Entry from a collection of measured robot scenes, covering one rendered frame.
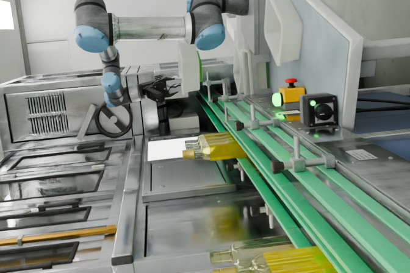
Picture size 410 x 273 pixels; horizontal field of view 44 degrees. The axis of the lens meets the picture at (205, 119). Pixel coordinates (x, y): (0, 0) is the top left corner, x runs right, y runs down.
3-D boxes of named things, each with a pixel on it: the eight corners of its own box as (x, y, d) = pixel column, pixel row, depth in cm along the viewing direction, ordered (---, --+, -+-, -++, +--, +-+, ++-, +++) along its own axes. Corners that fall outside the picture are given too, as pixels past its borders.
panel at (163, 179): (209, 139, 271) (146, 146, 268) (208, 134, 270) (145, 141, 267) (237, 191, 183) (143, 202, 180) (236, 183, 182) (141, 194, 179)
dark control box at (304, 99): (329, 119, 144) (300, 122, 143) (327, 91, 142) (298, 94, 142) (339, 124, 136) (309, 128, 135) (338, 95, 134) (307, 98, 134)
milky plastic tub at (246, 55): (263, 96, 230) (244, 98, 229) (259, 46, 226) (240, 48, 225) (271, 101, 213) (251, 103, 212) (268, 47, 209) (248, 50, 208)
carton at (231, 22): (237, 17, 280) (226, 18, 279) (245, 29, 258) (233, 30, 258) (237, 28, 282) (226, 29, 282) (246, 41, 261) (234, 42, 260)
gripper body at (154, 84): (164, 73, 225) (137, 79, 225) (165, 80, 218) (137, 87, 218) (168, 88, 229) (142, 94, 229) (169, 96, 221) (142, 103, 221)
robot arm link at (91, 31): (224, 0, 187) (72, 1, 176) (230, 33, 180) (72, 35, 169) (218, 22, 197) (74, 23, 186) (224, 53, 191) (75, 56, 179)
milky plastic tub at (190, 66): (196, 37, 223) (177, 38, 222) (202, 57, 203) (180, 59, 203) (197, 72, 232) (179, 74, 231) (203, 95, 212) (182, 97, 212)
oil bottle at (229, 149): (258, 152, 188) (201, 158, 186) (257, 137, 186) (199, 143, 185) (261, 155, 182) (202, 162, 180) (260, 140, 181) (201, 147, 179)
